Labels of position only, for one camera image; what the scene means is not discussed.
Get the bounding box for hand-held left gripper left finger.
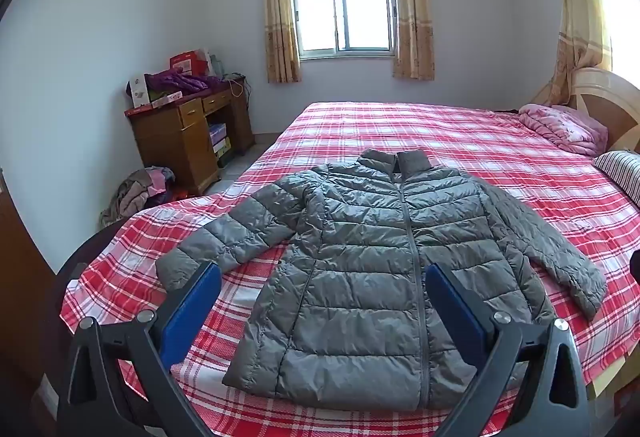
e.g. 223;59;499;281
56;261;223;437

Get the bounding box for white cardboard box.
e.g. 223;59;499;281
127;74;151;108

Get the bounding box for stacked boxes in desk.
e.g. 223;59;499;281
209;122;232;168

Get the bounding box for striped pillow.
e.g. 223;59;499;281
592;150;640;208

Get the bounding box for white cable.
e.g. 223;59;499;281
228;78;252;102

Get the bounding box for pink folded quilt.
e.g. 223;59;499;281
518;103;610;156

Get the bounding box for bright side window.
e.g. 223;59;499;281
585;0;640;78

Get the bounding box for flat red box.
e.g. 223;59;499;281
125;89;183;118

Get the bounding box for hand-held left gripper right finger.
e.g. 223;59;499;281
425;263;590;437

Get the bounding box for red plaid bed sheet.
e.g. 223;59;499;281
60;101;640;437

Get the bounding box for dark bed footboard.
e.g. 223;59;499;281
30;216;136;437

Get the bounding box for wooden bed headboard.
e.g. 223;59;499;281
570;68;640;152

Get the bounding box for purple clothes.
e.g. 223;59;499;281
145;68;223;100

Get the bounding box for yellow patterned curtain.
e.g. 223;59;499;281
530;0;613;106

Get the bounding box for grey puffer jacket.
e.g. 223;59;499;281
155;148;608;413

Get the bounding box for pile of clothes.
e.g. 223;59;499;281
99;166;177;228

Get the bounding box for red cardboard box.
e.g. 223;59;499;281
169;49;208;75

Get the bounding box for wooden desk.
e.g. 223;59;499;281
125;77;255;196

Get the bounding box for wooden cabinet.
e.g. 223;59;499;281
0;167;56;398

